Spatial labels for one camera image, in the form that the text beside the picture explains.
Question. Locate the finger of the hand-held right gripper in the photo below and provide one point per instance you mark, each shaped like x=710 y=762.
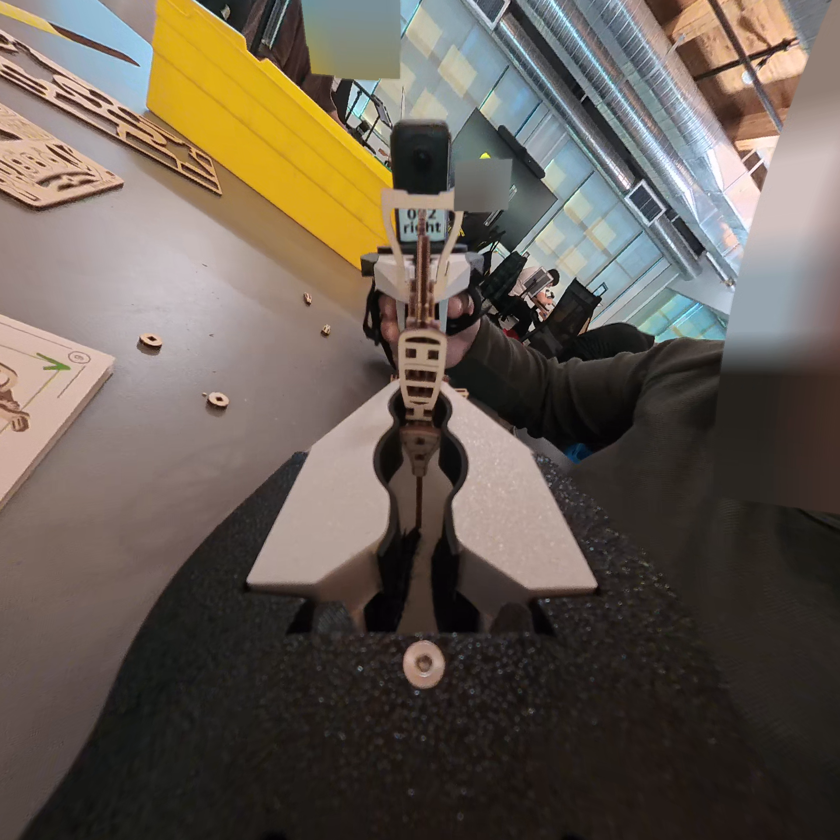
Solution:
x=390 y=279
x=456 y=279

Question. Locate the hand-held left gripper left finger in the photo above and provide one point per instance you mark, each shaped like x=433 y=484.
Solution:
x=315 y=525

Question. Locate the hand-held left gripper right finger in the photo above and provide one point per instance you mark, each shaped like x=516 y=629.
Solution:
x=518 y=525

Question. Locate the wooden model frame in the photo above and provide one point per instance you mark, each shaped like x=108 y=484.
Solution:
x=423 y=354

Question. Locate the person's right forearm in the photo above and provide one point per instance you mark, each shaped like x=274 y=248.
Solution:
x=558 y=387

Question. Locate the wooden parts sheet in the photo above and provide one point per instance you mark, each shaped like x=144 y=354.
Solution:
x=197 y=174
x=39 y=190

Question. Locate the model instruction booklet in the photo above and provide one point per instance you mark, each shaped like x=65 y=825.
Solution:
x=39 y=420

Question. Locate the person's right hand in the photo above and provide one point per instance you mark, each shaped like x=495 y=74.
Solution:
x=459 y=351

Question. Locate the yellow storage bin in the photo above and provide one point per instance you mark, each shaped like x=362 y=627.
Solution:
x=262 y=131

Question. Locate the small wooden washer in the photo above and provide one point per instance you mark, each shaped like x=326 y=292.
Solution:
x=144 y=341
x=210 y=400

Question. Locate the black wall monitor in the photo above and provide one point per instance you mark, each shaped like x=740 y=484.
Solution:
x=535 y=197

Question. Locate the metal air duct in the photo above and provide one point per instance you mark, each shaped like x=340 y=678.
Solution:
x=590 y=98

